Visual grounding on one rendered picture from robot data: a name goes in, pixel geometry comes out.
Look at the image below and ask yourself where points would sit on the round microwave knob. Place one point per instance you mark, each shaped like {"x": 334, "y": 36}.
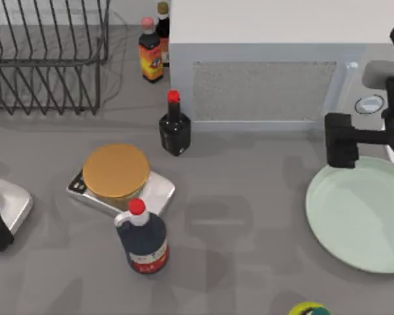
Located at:
{"x": 369, "y": 105}

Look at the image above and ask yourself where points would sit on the pale microwave oven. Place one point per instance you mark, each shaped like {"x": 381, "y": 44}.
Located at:
{"x": 269, "y": 23}

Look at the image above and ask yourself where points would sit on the silver kitchen scale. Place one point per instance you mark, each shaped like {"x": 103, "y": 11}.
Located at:
{"x": 161, "y": 193}

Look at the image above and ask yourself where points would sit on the small dark red-capped bottle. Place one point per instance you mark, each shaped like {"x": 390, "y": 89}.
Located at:
{"x": 175, "y": 134}

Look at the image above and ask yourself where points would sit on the dark bottle with pink cap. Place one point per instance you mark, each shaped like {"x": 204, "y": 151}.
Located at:
{"x": 150, "y": 55}

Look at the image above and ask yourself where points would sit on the green and yellow round object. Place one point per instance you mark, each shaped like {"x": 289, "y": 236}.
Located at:
{"x": 308, "y": 309}

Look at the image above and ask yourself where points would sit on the round golden scale plate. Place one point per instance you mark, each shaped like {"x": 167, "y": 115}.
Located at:
{"x": 116, "y": 170}

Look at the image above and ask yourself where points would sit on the pale green plate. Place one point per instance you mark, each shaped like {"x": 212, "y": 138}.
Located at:
{"x": 358, "y": 216}

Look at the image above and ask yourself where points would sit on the pale microwave oven door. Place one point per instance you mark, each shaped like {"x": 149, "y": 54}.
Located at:
{"x": 262, "y": 92}

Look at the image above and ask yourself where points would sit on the large dark red-labelled bottle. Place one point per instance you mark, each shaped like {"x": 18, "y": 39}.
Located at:
{"x": 144, "y": 239}

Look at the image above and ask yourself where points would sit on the dark bottle with yellow cap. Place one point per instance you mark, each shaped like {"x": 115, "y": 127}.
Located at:
{"x": 163, "y": 28}

